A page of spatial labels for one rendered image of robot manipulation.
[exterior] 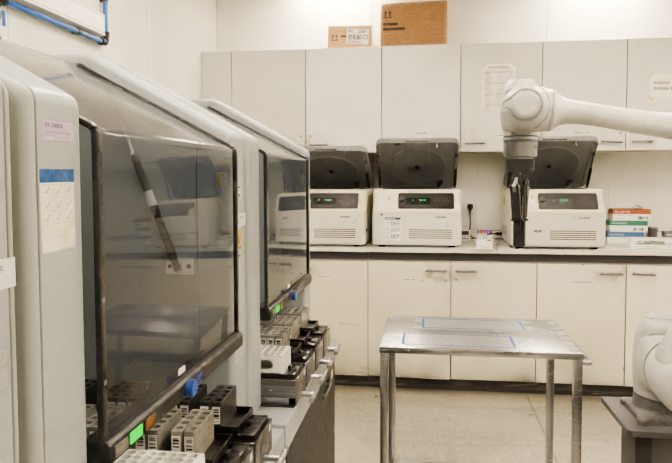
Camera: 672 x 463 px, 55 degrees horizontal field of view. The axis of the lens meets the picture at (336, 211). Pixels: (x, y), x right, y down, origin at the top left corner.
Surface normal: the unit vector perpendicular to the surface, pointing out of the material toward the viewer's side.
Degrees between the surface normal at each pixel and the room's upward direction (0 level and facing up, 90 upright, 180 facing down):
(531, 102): 89
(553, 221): 90
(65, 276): 90
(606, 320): 90
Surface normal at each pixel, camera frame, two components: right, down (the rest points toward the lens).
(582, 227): -0.15, 0.05
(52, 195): 0.99, 0.00
